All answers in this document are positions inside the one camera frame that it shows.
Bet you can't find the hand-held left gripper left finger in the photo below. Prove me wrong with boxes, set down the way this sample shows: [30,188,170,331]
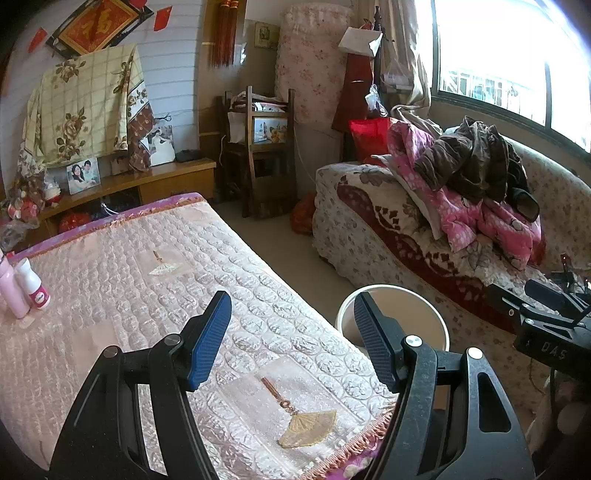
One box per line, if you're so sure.
[48,291,232,480]

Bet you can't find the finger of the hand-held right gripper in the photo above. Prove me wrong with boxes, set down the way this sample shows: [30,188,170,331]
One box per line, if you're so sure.
[525,278,591,319]
[486,283,578,330]

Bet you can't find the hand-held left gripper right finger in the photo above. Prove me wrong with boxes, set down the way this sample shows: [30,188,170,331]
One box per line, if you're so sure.
[353,292,536,480]

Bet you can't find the white bucket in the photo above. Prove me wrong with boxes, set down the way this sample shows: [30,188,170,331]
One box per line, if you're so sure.
[335,285,451,358]

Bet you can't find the black garment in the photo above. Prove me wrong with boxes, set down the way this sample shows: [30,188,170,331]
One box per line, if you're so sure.
[503,138,541,223]

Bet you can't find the maroon patterned blanket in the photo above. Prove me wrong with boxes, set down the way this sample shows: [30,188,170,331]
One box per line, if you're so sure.
[336,173,527,333]

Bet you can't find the pink floral clothes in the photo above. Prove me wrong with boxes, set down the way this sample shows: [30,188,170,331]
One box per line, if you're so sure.
[372,117,548,271]

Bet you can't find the floral covered sofa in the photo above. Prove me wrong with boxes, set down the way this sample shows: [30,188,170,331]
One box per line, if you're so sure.
[311,134,591,416]

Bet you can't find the orange red floor bag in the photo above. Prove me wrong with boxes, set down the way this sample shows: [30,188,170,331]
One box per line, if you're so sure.
[290,194,319,236]

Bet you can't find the brown jacket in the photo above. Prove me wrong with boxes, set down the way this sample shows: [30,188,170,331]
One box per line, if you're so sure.
[416,115,527,204]

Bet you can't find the low wooden cabinet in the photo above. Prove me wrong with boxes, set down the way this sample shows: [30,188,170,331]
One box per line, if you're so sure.
[0,157,218,241]

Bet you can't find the white bottle pink label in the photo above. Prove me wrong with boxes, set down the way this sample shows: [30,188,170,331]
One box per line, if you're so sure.
[14,257,51,311]

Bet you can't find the wooden chair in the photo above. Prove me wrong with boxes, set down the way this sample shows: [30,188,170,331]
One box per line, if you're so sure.
[222,85,298,217]

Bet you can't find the wedding photo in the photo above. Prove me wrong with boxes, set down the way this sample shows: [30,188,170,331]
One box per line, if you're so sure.
[147,124,177,166]

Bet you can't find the framed couple photo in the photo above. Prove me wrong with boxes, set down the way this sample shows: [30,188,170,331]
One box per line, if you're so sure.
[66,157,102,195]

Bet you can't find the floral printed box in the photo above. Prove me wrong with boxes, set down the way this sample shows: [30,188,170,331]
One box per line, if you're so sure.
[256,117,289,144]

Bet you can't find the heap of colourful packets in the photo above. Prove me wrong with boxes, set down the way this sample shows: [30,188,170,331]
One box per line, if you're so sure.
[0,171,63,252]

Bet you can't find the dark red hanging garment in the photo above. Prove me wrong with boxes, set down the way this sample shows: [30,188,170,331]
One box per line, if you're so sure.
[331,52,376,136]

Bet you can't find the window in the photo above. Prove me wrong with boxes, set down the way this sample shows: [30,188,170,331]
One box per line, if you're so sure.
[431,0,591,153]

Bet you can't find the clear plastic bag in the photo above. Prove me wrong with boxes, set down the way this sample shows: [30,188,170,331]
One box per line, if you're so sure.
[382,59,413,93]

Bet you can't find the yellow checked floral cloth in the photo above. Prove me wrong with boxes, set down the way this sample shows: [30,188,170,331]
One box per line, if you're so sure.
[21,44,158,171]

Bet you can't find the beige curtain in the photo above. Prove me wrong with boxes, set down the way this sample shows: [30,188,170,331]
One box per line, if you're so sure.
[379,0,437,121]

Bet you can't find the rolled floral mattress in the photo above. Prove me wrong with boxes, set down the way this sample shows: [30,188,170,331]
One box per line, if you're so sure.
[274,4,352,125]

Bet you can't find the white paper bag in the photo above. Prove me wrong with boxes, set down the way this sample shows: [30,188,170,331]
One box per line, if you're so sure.
[338,27,384,58]

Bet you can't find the red hanging tassel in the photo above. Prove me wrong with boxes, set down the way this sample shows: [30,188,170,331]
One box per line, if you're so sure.
[210,0,241,70]

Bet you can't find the small wall picture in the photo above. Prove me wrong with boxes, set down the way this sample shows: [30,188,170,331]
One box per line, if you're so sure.
[255,22,280,49]

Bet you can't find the framed red wall picture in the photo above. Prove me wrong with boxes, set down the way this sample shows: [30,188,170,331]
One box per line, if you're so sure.
[46,0,155,58]

